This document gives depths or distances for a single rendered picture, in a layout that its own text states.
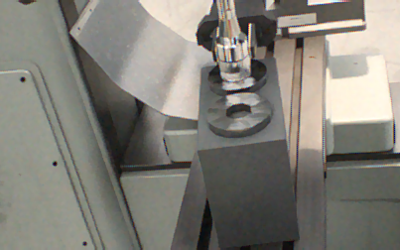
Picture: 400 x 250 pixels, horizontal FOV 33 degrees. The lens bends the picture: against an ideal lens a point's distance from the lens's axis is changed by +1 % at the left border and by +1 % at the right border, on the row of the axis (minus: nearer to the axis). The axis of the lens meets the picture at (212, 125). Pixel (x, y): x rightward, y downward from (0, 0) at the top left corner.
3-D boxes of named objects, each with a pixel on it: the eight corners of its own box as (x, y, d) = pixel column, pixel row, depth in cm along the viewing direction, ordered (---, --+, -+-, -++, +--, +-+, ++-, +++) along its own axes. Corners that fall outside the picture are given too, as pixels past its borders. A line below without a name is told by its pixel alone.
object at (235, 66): (256, 76, 97) (252, 47, 94) (225, 85, 97) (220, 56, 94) (246, 62, 101) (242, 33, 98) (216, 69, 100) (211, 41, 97)
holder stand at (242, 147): (288, 149, 114) (275, 48, 103) (301, 240, 96) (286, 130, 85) (219, 158, 116) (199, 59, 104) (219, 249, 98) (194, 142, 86)
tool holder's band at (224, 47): (252, 47, 94) (251, 41, 94) (220, 56, 94) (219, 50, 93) (242, 33, 98) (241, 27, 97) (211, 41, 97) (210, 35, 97)
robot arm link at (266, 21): (191, 11, 100) (199, -23, 110) (201, 65, 106) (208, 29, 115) (273, 2, 98) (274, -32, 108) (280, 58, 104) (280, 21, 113)
